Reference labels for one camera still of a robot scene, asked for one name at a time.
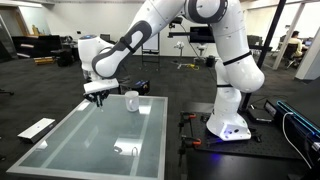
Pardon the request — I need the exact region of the white ceramic mug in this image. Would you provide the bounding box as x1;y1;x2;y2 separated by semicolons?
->
125;91;139;112

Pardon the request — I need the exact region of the black perforated breadboard plate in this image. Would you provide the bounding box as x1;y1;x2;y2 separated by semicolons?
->
184;112;301;160

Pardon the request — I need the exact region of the orange handled clamp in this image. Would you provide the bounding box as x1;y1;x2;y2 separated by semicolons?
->
178;111;196;132
178;135;202;156

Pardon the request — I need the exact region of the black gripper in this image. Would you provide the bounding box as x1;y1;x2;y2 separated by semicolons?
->
83;90;110;107

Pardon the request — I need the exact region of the black wall monitor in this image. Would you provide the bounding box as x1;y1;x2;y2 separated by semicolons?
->
190;26;215;43

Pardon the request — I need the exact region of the black electronics box blue light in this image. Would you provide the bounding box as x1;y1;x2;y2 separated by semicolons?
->
133;80;150;95

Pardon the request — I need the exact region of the glass table top panel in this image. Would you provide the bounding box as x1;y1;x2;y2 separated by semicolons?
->
7;94;168;180

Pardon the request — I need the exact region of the seated person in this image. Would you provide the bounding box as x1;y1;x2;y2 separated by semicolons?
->
287;30;305;63

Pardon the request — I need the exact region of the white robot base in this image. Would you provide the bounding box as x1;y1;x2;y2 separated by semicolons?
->
206;87;251;141

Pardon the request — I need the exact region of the white cable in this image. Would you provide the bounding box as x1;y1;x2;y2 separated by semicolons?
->
282;111;314;169

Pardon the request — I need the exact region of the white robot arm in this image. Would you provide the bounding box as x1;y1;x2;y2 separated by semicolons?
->
78;0;264;93

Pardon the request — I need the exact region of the silver flat box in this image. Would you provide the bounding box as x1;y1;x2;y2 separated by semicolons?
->
18;118;56;143

